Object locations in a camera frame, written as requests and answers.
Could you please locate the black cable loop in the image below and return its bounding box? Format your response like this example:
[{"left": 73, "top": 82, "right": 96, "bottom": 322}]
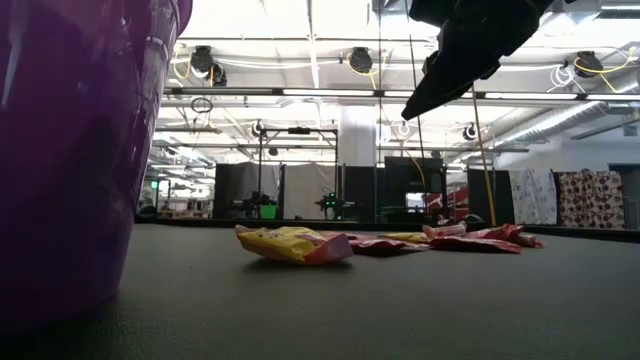
[{"left": 189, "top": 96, "right": 215, "bottom": 115}]

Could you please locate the black gantry frame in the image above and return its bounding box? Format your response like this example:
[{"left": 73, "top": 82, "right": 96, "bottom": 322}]
[{"left": 257, "top": 127, "right": 341, "bottom": 221}]

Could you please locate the grey cabinet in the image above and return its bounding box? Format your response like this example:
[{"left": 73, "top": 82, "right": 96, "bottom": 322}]
[{"left": 608, "top": 163, "right": 640, "bottom": 231}]

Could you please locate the silver ventilation duct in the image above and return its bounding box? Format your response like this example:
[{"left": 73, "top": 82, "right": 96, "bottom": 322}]
[{"left": 492, "top": 82, "right": 640, "bottom": 151}]

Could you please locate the black partition panel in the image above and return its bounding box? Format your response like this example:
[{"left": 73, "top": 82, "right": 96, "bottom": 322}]
[{"left": 467, "top": 168, "right": 512, "bottom": 226}]

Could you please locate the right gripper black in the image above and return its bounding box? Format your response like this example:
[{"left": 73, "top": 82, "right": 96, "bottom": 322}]
[{"left": 401, "top": 0, "right": 556, "bottom": 121}]

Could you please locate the black curtain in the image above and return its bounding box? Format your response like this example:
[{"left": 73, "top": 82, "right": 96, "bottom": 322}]
[{"left": 213, "top": 162, "right": 281, "bottom": 220}]

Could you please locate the white pillar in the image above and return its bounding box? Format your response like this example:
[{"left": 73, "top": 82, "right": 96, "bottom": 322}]
[{"left": 338, "top": 104, "right": 379, "bottom": 169}]

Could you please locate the yellow Sour Patch candy pack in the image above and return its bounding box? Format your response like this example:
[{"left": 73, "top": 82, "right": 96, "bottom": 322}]
[
  {"left": 378, "top": 231, "right": 432, "bottom": 245},
  {"left": 234, "top": 224, "right": 355, "bottom": 267}
]

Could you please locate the white floral cloth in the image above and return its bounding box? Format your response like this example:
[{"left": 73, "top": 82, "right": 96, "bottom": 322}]
[{"left": 508, "top": 168, "right": 559, "bottom": 226}]

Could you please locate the brown dotted cloth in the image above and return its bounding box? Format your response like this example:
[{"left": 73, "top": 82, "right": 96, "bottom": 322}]
[{"left": 555, "top": 169, "right": 626, "bottom": 231}]

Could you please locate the black robot with green light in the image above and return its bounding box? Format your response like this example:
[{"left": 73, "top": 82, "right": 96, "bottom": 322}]
[{"left": 313, "top": 189, "right": 357, "bottom": 221}]

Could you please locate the long ceiling light bar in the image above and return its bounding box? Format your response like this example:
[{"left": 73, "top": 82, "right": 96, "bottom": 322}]
[{"left": 163, "top": 87, "right": 640, "bottom": 101}]

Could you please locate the purple plastic bucket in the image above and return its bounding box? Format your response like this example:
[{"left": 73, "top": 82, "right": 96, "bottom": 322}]
[{"left": 0, "top": 0, "right": 194, "bottom": 331}]

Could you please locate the thin black hanging cable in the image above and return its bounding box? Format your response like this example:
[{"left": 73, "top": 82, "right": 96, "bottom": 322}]
[{"left": 375, "top": 0, "right": 385, "bottom": 166}]

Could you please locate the yellow orange cable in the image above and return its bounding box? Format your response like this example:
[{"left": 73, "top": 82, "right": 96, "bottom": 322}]
[{"left": 471, "top": 82, "right": 498, "bottom": 227}]

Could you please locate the red equipment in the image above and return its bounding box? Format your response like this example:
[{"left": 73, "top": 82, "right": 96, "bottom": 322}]
[{"left": 424, "top": 185, "right": 471, "bottom": 224}]

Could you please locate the black screen on stand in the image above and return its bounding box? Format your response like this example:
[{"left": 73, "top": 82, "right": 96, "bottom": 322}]
[{"left": 383, "top": 155, "right": 448, "bottom": 224}]

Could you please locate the white curtain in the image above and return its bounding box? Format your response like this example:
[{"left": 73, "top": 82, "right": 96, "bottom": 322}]
[{"left": 282, "top": 163, "right": 337, "bottom": 220}]

